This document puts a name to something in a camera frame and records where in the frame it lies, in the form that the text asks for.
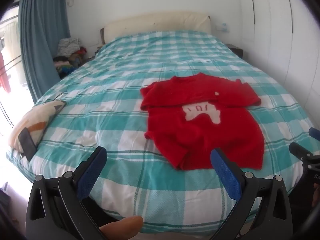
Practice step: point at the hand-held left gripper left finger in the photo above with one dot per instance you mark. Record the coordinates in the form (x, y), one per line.
(88, 180)

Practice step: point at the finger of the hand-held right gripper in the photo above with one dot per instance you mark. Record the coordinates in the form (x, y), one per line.
(315, 133)
(298, 150)

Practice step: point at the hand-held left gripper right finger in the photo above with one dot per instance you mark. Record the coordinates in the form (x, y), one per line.
(226, 177)

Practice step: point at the red knit sweater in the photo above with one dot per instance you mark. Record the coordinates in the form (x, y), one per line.
(200, 135)

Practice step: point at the pile of clothes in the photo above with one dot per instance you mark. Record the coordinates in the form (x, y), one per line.
(70, 55)

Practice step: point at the person's left hand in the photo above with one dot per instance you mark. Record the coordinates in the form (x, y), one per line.
(122, 226)

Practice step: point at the patterned cream pillow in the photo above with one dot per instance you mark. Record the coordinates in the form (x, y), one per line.
(35, 117)

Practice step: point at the bed with teal plaid cover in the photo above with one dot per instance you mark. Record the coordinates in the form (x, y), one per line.
(120, 85)

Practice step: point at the white wardrobe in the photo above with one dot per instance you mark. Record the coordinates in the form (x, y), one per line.
(280, 25)

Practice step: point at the dark nightstand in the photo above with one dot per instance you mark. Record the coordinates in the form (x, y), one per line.
(236, 51)

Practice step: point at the red hanging garment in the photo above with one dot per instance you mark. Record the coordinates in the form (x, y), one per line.
(5, 75)

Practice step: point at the blue curtain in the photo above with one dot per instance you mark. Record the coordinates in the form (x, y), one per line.
(42, 35)

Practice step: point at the cream bed headboard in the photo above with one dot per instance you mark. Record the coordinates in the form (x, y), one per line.
(155, 22)

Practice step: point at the white wall socket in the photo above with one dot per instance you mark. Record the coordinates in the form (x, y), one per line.
(222, 28)

